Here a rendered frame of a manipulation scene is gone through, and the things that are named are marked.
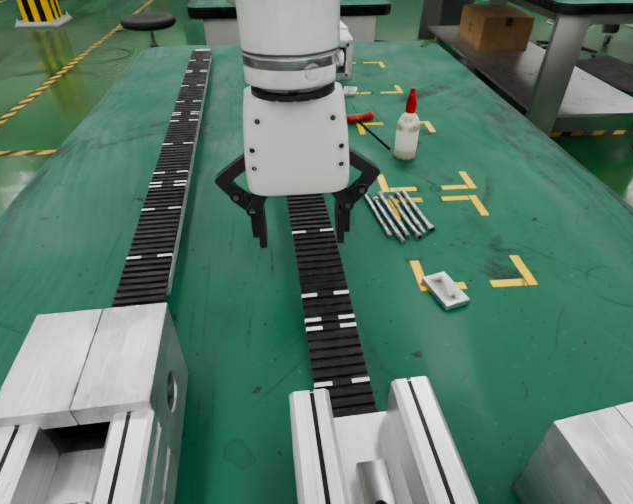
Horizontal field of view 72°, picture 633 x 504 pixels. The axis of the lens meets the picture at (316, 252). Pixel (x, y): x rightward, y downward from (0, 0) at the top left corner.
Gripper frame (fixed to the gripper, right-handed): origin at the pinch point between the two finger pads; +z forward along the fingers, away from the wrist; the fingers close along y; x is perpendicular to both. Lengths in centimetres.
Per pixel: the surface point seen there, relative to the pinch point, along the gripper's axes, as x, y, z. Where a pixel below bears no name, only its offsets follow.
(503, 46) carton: -318, -170, 45
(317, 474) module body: 27.1, 0.2, -0.3
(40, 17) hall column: -556, 285, 37
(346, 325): 9.7, -3.8, 5.4
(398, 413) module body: 23.1, -5.6, 0.5
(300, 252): -0.1, 0.3, 3.1
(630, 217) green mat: -9.3, -46.7, 7.4
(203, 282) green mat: 0.1, 11.8, 6.4
